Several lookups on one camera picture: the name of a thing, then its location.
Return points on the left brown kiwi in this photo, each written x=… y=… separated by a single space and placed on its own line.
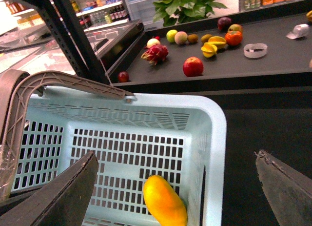
x=192 y=38

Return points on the orange persimmon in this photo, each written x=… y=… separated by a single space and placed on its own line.
x=234 y=38

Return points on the far right yellow starfruit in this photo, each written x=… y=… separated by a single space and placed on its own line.
x=309 y=16

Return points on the small dark red apple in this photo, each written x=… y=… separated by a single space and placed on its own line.
x=123 y=76

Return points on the clear tape roll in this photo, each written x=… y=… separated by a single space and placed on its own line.
x=255 y=50

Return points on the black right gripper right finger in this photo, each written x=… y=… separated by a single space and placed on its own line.
x=288 y=191

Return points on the yellow mango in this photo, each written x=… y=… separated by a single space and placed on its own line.
x=163 y=202

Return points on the black shelf upright post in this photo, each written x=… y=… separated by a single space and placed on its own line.
x=61 y=20

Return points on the green potted plant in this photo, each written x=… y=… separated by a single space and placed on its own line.
x=174 y=12

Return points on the light blue plastic basket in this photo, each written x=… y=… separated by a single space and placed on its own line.
x=181 y=138

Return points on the green apple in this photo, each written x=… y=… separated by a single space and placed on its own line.
x=170 y=36

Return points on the yellow starfruit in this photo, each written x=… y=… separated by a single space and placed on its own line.
x=309 y=16
x=218 y=41
x=209 y=50

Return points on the glass top freezer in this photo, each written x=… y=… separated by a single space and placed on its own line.
x=36 y=49

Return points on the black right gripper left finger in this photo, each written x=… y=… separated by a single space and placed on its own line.
x=61 y=202

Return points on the brown kiwi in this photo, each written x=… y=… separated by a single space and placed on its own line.
x=205 y=38
x=192 y=38

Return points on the pale round melon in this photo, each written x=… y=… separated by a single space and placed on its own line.
x=181 y=37

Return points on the rear yellow starfruit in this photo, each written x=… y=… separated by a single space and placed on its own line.
x=218 y=41

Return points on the right brown kiwi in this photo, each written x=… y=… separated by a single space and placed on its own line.
x=205 y=38

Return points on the large red apple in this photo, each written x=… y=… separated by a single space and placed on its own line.
x=193 y=67

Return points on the dark purple fruit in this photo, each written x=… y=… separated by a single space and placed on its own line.
x=224 y=23

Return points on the pink dragon fruit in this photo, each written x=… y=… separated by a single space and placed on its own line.
x=156 y=53

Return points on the front yellow starfruit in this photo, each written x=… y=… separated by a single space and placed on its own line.
x=209 y=50

